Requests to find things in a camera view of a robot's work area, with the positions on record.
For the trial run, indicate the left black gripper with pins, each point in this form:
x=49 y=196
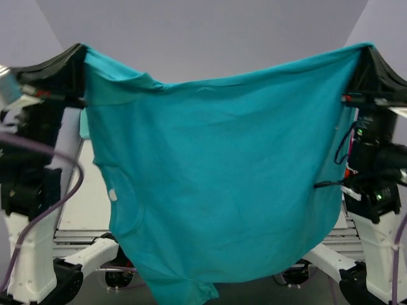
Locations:
x=59 y=94

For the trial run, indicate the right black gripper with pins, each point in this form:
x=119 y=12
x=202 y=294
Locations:
x=367 y=97

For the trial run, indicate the teal t-shirt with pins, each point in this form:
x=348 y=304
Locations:
x=236 y=156

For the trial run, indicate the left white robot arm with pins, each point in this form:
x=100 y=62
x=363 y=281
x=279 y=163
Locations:
x=30 y=190

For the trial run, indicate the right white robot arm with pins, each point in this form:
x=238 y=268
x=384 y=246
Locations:
x=374 y=205

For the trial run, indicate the mint green folded t-shirt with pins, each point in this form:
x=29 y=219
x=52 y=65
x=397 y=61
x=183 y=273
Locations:
x=83 y=125

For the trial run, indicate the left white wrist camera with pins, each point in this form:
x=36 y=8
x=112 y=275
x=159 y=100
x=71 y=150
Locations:
x=9 y=88

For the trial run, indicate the aluminium mounting rail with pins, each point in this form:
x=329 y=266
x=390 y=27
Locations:
x=343 y=239

